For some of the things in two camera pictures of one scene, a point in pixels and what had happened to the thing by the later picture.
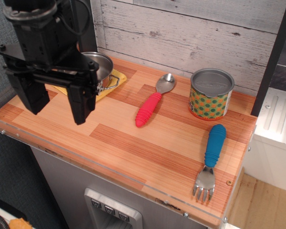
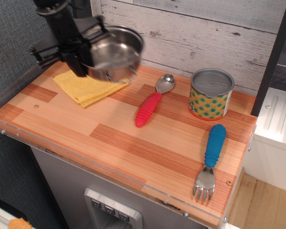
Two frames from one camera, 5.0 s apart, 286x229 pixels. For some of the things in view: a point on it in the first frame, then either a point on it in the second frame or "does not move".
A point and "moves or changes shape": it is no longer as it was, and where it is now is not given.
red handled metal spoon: [164, 83] does not move
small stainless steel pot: [106, 65] moves or changes shape
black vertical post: [283, 29] does not move
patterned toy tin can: [209, 92] does not move
